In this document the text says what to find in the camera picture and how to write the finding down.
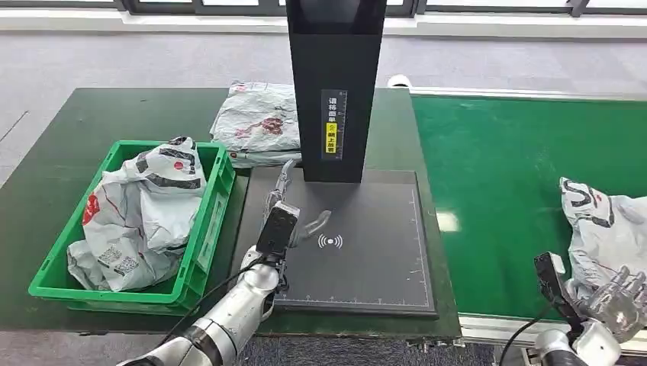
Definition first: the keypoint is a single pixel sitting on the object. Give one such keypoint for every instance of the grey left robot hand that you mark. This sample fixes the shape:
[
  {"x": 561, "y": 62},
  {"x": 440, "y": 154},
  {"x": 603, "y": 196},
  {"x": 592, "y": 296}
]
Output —
[{"x": 278, "y": 189}]

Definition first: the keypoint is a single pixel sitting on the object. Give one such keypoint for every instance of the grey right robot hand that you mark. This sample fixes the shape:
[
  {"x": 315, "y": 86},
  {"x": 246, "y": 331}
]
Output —
[{"x": 619, "y": 308}]

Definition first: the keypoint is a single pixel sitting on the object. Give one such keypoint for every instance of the grey parcel bag black print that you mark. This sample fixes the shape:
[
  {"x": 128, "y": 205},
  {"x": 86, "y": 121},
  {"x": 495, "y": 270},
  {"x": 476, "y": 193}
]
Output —
[{"x": 606, "y": 227}]

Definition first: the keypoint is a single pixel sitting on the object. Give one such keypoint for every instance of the white parcel bag black stripes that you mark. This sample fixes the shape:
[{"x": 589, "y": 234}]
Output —
[{"x": 167, "y": 161}]

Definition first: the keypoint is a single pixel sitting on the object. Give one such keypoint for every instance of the grey parcel bag red logo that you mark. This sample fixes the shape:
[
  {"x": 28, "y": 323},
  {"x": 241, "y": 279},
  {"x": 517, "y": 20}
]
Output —
[{"x": 116, "y": 237}]

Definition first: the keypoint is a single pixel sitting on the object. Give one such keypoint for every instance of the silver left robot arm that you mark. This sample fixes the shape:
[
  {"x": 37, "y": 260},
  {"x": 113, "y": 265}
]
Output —
[{"x": 227, "y": 318}]

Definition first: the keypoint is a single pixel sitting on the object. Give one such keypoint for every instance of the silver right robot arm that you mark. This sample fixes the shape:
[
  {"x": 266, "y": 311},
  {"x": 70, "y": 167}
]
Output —
[{"x": 596, "y": 348}]

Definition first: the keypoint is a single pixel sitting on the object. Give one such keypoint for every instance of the flat grey parcel bag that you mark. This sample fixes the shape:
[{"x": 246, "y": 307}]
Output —
[{"x": 263, "y": 159}]

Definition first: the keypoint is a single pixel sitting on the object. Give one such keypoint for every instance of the green plastic crate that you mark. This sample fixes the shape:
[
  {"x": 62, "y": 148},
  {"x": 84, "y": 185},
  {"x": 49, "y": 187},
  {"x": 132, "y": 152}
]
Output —
[{"x": 213, "y": 227}]

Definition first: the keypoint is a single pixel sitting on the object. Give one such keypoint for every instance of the grey parcel bag red print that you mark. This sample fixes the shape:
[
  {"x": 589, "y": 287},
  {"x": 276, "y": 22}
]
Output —
[{"x": 258, "y": 116}]

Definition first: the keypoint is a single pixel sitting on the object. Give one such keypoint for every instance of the black scanner stand with base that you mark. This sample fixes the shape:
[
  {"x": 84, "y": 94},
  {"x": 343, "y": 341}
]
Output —
[{"x": 333, "y": 76}]

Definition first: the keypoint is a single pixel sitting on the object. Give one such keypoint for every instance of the white conveyor end cap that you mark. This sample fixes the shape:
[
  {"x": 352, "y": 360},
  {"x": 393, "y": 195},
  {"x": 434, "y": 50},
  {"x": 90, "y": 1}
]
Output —
[{"x": 398, "y": 82}]

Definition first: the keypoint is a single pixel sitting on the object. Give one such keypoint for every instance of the green conveyor belt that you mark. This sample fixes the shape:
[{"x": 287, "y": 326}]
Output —
[{"x": 505, "y": 151}]

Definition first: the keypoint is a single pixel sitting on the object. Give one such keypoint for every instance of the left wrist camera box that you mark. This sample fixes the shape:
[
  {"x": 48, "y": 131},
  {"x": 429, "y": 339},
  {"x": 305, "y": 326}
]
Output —
[{"x": 277, "y": 230}]

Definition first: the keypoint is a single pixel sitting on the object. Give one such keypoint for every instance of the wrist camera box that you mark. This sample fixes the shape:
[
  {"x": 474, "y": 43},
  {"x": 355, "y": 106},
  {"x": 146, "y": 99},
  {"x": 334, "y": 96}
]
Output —
[
  {"x": 277, "y": 230},
  {"x": 550, "y": 278}
]

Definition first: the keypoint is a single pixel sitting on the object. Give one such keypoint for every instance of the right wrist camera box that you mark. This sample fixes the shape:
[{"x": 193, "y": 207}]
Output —
[{"x": 550, "y": 278}]

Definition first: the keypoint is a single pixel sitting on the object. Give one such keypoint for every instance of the dark window frame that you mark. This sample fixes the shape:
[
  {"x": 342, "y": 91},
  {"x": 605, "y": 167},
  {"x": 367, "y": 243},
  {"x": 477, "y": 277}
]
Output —
[{"x": 161, "y": 7}]

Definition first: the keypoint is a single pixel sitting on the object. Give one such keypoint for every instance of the aluminium conveyor frame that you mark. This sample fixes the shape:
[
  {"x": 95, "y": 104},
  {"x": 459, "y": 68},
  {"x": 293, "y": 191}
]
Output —
[{"x": 505, "y": 93}]

